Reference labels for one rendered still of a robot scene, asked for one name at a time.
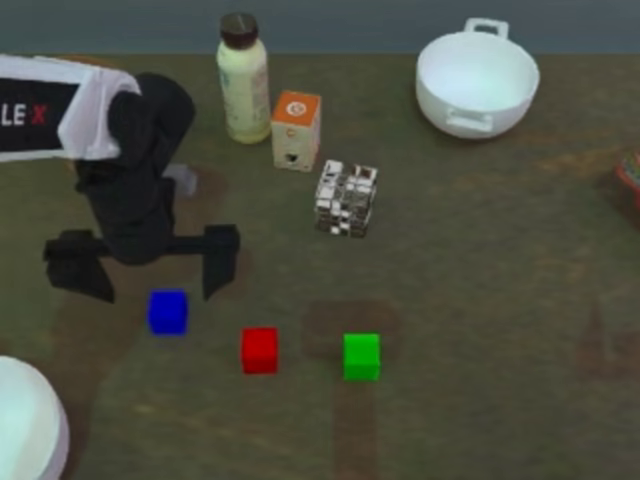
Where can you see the blue cube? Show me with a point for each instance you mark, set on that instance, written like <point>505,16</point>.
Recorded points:
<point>168,312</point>

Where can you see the red cube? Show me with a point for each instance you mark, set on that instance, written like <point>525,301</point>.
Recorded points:
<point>259,351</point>

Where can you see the green cube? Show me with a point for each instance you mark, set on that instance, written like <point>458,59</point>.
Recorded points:
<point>361,357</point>

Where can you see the mirrored silver puzzle cube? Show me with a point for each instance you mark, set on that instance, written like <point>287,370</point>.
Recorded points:
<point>346,198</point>

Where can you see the orange and white carton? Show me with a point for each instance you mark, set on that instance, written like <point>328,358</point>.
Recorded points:
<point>296,132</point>

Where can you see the white round bowl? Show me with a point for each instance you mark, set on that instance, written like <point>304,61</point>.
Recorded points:
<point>27,425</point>

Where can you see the cream bottle with dark cap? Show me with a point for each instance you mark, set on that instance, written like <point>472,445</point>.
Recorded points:
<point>243,85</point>

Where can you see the red and brown basket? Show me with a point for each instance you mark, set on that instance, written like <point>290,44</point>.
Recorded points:
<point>629,182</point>

